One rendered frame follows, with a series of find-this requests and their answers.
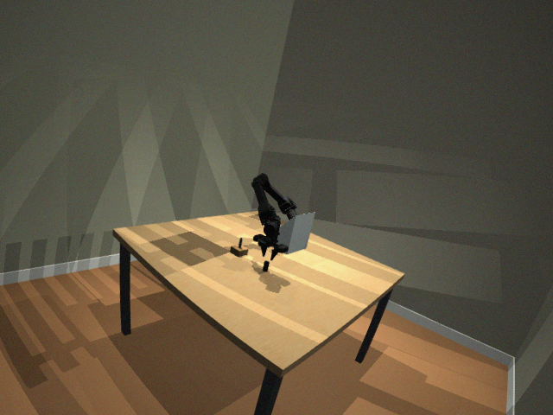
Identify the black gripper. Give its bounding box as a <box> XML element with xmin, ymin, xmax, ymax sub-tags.
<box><xmin>253</xmin><ymin>232</ymin><xmax>289</xmax><ymax>260</ymax></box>

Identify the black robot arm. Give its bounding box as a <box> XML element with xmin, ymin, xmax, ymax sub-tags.
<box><xmin>251</xmin><ymin>173</ymin><xmax>298</xmax><ymax>249</ymax></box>

